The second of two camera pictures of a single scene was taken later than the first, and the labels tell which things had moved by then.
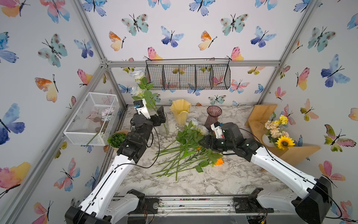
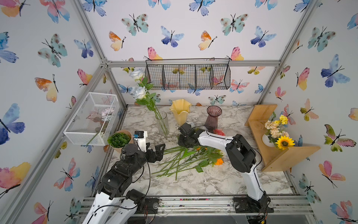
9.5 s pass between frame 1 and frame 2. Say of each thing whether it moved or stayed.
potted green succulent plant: stayed
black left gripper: moved
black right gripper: moved
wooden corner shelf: stayed
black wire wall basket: stayed
